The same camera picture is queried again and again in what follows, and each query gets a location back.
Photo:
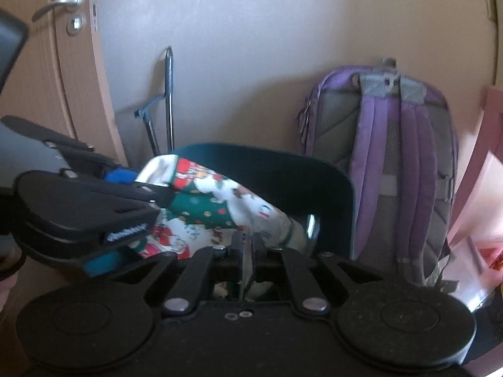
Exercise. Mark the silver door lock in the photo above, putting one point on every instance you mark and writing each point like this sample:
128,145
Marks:
75,23

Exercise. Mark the pink desk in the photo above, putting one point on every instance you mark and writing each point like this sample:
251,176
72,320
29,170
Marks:
493,102

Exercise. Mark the purple grey backpack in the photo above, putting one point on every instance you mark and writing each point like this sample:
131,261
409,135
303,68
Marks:
373,145

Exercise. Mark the light wooden door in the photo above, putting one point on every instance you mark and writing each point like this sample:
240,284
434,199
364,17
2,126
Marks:
39,86

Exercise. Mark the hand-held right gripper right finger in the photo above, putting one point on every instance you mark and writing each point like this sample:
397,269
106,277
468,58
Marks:
256,255

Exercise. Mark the dark teal plastic bin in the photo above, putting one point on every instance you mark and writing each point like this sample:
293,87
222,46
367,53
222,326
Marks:
275,172

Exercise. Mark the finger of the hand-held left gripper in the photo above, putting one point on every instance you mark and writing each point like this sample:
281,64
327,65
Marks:
120,174
149,194

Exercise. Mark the metal pole with grey grip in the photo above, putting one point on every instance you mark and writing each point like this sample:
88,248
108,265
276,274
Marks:
153,141

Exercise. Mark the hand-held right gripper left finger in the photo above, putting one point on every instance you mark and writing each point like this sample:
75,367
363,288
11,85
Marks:
235,255

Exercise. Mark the white red green printed bag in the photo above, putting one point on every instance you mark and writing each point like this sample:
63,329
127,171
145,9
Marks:
204,204

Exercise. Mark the metal door latch plate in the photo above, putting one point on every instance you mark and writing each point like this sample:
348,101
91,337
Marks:
94,13

